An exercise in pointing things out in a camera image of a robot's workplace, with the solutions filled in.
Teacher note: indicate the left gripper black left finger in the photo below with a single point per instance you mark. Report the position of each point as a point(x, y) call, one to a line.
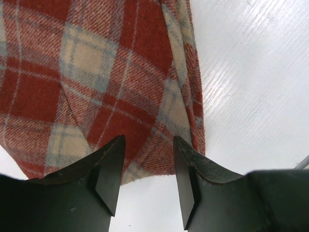
point(81, 197)

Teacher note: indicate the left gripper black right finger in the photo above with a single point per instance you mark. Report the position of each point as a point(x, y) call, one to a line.
point(216, 199)

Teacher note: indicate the red plaid skirt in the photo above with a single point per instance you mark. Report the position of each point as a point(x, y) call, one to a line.
point(76, 73)

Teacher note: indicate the aluminium rail frame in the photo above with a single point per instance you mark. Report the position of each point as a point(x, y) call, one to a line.
point(304, 164)

